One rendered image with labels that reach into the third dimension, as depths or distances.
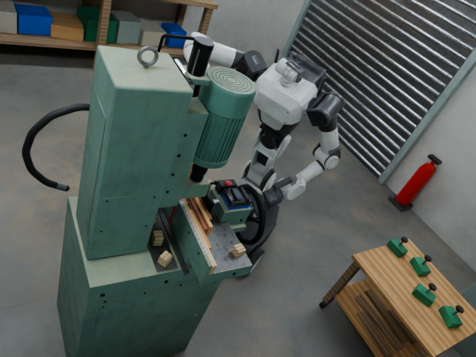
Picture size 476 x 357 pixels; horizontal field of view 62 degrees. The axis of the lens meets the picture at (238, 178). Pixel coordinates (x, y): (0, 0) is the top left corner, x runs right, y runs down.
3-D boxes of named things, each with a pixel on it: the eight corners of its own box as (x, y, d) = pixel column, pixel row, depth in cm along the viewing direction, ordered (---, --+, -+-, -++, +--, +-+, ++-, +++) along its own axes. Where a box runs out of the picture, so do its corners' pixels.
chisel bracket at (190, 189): (204, 199, 159) (210, 184, 154) (172, 202, 152) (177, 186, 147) (197, 186, 164) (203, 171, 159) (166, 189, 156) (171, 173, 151)
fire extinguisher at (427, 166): (411, 209, 400) (449, 164, 364) (400, 212, 389) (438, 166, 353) (398, 196, 410) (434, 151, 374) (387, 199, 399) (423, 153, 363)
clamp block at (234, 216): (245, 224, 174) (252, 210, 168) (218, 227, 166) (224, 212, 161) (231, 200, 182) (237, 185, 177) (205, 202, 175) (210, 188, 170)
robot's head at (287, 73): (282, 69, 185) (286, 55, 178) (299, 82, 182) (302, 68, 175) (273, 76, 183) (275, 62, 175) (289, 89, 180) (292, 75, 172)
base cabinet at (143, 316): (186, 350, 213) (228, 273, 171) (71, 387, 182) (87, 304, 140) (160, 281, 240) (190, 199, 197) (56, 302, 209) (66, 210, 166)
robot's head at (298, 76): (287, 71, 182) (292, 58, 176) (302, 82, 180) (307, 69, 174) (279, 76, 179) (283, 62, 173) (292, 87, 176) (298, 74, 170)
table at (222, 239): (267, 270, 162) (273, 261, 158) (200, 285, 145) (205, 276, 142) (210, 171, 198) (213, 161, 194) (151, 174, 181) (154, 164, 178)
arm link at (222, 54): (192, 26, 186) (236, 42, 192) (184, 52, 194) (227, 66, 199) (190, 35, 177) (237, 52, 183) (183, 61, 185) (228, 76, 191)
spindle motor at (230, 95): (235, 168, 145) (266, 96, 127) (191, 171, 136) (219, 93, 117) (216, 139, 156) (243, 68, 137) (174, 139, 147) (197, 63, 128)
